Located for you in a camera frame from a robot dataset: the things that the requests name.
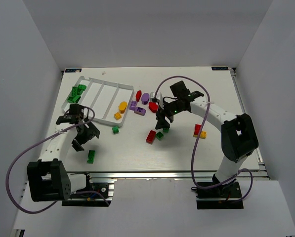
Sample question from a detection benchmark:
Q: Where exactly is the green long lego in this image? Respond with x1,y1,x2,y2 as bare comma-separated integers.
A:
86,150,95,164

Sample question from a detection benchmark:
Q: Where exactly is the small green number lego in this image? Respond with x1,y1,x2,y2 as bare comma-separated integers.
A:
112,126,119,134

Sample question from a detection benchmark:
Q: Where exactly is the red yellow lego stack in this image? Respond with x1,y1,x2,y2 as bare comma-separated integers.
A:
193,124,207,139

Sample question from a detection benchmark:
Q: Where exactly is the green rectangular lego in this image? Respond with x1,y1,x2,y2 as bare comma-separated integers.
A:
72,95,81,103

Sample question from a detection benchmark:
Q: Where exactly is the green lego pair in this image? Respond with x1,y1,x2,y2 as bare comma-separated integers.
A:
67,86,78,103

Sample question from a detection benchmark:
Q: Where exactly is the yellow oval lego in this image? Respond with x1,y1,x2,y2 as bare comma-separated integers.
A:
118,101,127,114

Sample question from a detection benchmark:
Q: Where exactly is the green small cube lego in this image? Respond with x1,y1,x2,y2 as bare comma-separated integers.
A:
77,89,83,95

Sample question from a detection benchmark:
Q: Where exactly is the green square lego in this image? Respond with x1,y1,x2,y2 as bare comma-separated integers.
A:
78,84,87,91

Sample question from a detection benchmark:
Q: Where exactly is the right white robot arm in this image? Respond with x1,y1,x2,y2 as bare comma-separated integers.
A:
152,80,259,190

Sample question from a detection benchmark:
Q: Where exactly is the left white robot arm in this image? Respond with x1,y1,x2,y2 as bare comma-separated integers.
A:
27,104,100,202

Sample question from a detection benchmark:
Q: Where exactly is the red oval lego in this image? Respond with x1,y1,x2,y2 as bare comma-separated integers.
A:
148,102,158,113

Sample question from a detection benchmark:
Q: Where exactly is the red rectangular lego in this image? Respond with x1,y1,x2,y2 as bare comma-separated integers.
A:
146,130,156,144

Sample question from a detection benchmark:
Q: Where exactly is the purple curved lego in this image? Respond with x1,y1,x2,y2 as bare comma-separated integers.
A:
134,107,146,116

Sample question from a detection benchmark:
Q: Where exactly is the purple oval lego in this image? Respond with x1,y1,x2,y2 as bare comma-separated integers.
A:
141,93,150,105

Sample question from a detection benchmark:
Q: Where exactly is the purple square lego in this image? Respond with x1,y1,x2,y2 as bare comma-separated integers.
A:
129,100,137,111

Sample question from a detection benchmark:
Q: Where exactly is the red rounded lego upper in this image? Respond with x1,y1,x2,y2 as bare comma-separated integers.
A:
135,90,142,102

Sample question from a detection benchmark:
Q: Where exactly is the white divided sorting tray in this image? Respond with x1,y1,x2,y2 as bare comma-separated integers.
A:
61,76,134,127

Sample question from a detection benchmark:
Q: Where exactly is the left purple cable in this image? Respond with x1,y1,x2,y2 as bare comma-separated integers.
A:
5,106,111,213

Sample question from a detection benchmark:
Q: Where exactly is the purple cable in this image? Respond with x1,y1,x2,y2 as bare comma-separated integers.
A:
5,106,111,213
155,76,253,203

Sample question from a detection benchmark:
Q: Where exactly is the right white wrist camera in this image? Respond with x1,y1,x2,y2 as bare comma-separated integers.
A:
150,92,164,108

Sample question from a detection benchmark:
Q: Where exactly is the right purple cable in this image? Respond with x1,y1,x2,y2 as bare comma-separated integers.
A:
155,76,253,203

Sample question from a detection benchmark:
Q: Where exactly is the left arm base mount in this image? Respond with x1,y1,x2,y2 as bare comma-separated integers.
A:
61,174,115,207

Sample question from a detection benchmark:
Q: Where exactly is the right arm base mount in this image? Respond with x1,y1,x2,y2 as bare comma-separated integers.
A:
191,181,244,210

